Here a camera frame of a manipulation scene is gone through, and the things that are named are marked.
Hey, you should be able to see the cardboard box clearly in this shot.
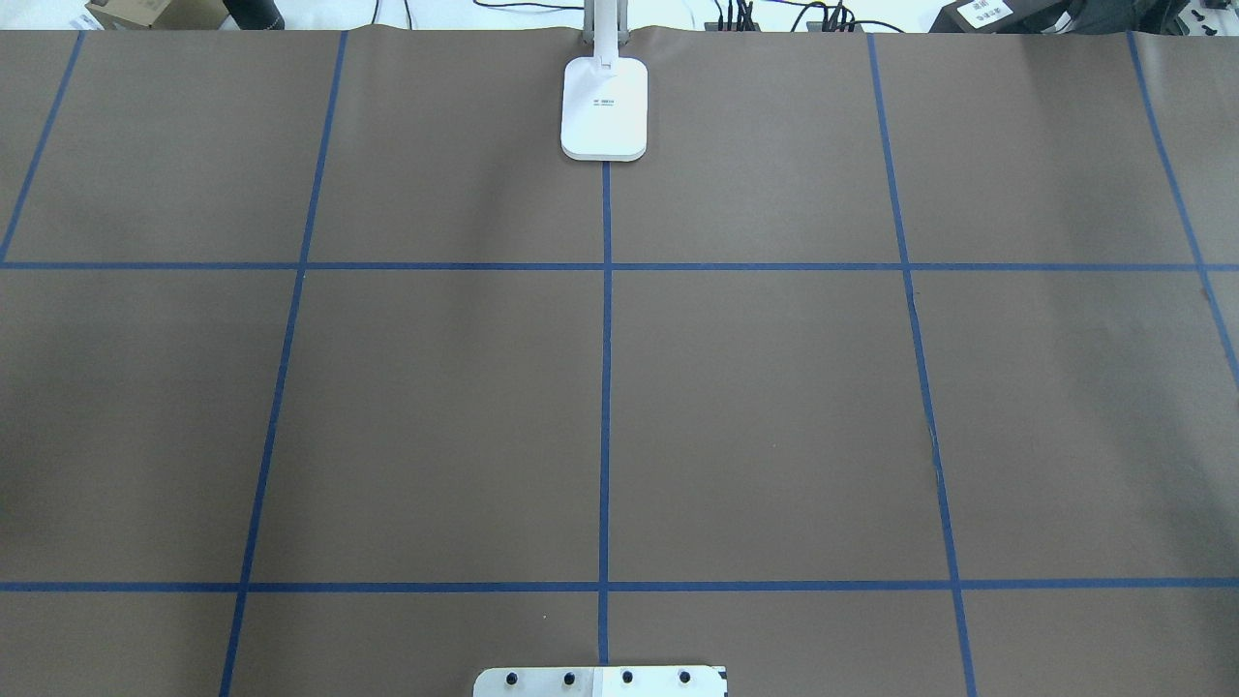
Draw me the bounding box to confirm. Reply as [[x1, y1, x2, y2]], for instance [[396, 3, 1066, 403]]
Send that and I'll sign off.
[[84, 0, 228, 31]]

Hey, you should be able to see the black labelled box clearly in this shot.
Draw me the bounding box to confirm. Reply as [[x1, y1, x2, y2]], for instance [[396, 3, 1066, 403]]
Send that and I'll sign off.
[[929, 1, 1079, 33]]

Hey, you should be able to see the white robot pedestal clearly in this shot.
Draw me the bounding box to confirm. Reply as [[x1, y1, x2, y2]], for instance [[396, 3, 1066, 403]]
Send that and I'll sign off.
[[472, 665, 729, 696]]

